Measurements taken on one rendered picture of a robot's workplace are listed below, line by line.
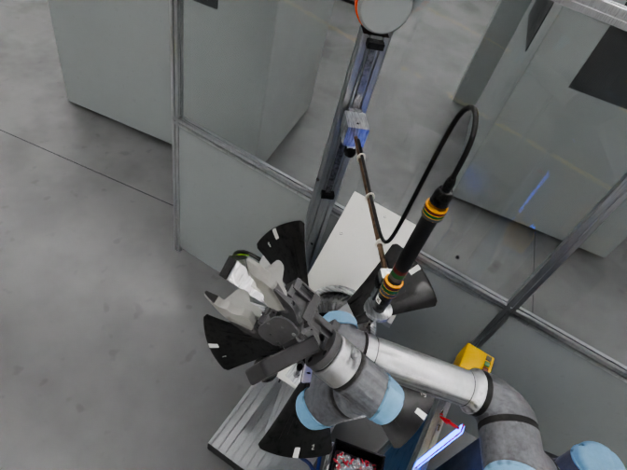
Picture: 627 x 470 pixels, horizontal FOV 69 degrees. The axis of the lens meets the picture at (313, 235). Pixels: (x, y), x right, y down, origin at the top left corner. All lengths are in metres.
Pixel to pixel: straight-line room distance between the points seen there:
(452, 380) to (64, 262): 2.47
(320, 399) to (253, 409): 1.61
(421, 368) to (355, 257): 0.65
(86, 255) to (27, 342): 0.59
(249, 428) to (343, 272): 1.11
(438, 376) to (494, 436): 0.15
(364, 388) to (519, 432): 0.37
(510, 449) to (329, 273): 0.80
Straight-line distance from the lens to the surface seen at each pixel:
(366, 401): 0.77
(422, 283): 1.27
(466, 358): 1.65
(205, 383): 2.55
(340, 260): 1.54
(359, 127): 1.46
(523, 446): 1.02
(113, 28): 3.51
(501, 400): 1.04
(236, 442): 2.37
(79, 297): 2.88
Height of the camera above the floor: 2.34
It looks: 46 degrees down
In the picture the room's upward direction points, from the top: 17 degrees clockwise
